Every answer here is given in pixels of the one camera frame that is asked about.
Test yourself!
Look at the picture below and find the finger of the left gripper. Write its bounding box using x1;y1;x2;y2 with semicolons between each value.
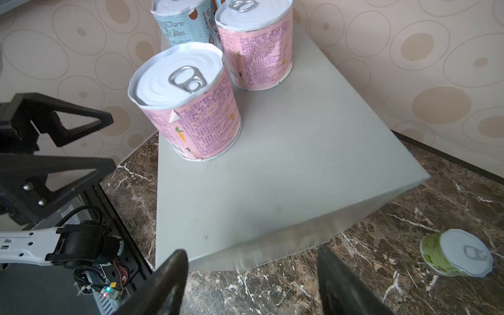
1;154;116;225
1;93;114;152

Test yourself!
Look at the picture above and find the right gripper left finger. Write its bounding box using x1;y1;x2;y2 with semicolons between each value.
115;249;189;315

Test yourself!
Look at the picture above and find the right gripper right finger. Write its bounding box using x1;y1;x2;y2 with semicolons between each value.
316;245;394;315

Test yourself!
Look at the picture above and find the green label can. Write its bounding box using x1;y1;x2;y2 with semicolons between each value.
419;229;493;278

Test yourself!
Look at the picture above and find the blue label can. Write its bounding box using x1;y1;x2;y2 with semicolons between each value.
151;0;223;50

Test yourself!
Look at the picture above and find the grey metal cabinet box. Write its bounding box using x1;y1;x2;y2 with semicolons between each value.
156;25;429;271

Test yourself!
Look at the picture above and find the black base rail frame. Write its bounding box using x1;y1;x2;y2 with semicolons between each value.
1;186;153;314

